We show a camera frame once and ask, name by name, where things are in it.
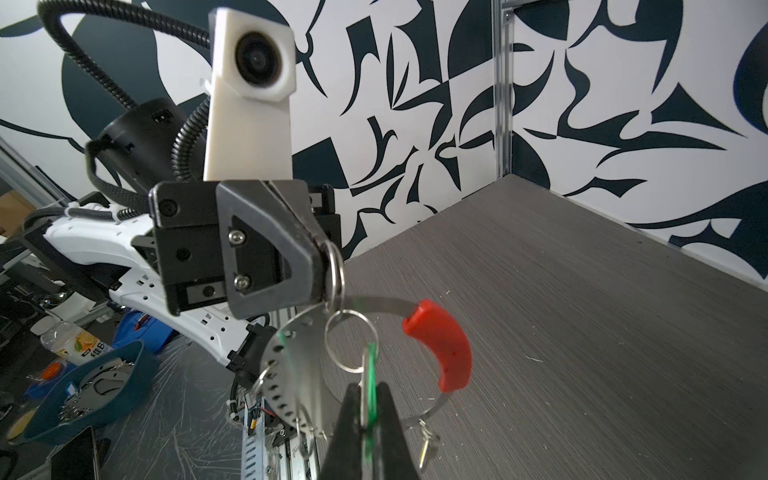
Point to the teal bowl with parts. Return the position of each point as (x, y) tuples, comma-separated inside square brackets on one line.
[(95, 394)]

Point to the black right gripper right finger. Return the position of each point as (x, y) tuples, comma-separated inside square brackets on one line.
[(391, 457)]

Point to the red key cap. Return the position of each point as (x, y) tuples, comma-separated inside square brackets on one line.
[(440, 333)]

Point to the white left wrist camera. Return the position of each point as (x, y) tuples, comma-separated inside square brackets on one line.
[(253, 77)]

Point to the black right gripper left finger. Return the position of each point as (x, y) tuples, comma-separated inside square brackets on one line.
[(343, 460)]

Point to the white slotted cable duct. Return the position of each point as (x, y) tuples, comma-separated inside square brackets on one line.
[(254, 458)]

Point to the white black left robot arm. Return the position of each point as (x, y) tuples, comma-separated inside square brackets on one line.
[(108, 253)]

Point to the plastic drink bottle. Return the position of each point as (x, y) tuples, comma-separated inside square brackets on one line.
[(73, 343)]

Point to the smartphone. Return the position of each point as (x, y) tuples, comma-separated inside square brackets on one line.
[(78, 459)]

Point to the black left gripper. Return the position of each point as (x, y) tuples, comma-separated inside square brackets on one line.
[(258, 246)]

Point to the aluminium frame corner post right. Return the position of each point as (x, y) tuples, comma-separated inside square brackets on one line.
[(503, 38)]

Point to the green key tag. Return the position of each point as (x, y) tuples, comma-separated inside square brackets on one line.
[(368, 408)]

